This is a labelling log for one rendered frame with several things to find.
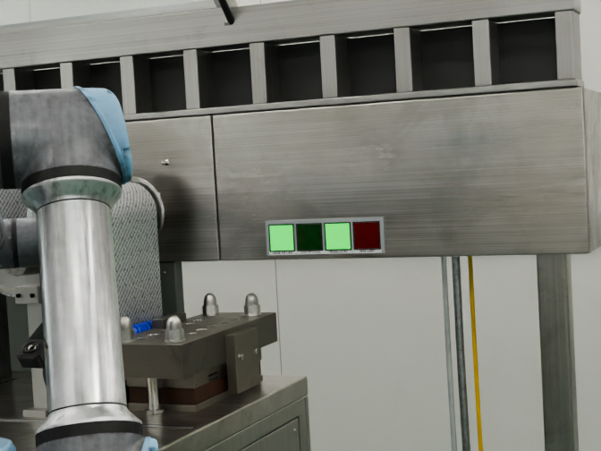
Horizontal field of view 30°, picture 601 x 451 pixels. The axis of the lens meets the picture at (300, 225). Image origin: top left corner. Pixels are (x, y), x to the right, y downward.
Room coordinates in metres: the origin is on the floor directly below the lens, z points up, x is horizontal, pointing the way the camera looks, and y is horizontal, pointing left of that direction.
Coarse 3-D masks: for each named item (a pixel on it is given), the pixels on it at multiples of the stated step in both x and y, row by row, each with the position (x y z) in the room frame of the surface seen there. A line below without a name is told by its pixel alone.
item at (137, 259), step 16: (128, 240) 2.15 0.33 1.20; (144, 240) 2.21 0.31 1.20; (128, 256) 2.15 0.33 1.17; (144, 256) 2.20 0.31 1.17; (128, 272) 2.14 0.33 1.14; (144, 272) 2.20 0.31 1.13; (128, 288) 2.14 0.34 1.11; (144, 288) 2.19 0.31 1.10; (160, 288) 2.25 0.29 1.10; (128, 304) 2.14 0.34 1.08; (144, 304) 2.19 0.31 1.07; (160, 304) 2.25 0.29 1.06; (144, 320) 2.19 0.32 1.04
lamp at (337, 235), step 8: (328, 224) 2.19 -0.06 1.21; (336, 224) 2.19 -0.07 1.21; (344, 224) 2.18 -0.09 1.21; (328, 232) 2.19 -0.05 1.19; (336, 232) 2.19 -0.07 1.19; (344, 232) 2.18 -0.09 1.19; (328, 240) 2.19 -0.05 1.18; (336, 240) 2.19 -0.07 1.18; (344, 240) 2.18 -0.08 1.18; (328, 248) 2.19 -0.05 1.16; (336, 248) 2.19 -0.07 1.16; (344, 248) 2.18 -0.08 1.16
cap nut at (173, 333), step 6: (174, 318) 1.96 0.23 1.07; (168, 324) 1.96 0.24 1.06; (174, 324) 1.96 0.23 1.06; (180, 324) 1.96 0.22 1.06; (168, 330) 1.96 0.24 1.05; (174, 330) 1.96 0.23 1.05; (180, 330) 1.96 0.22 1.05; (168, 336) 1.96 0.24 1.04; (174, 336) 1.95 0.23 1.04; (180, 336) 1.96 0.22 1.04; (168, 342) 1.95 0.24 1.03; (174, 342) 1.95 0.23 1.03
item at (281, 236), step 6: (270, 228) 2.24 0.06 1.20; (276, 228) 2.24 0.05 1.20; (282, 228) 2.23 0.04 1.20; (288, 228) 2.23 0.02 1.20; (270, 234) 2.24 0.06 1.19; (276, 234) 2.24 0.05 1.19; (282, 234) 2.23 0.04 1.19; (288, 234) 2.23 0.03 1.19; (270, 240) 2.24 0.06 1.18; (276, 240) 2.24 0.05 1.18; (282, 240) 2.23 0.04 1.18; (288, 240) 2.23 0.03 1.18; (276, 246) 2.24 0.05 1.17; (282, 246) 2.23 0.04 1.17; (288, 246) 2.23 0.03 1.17
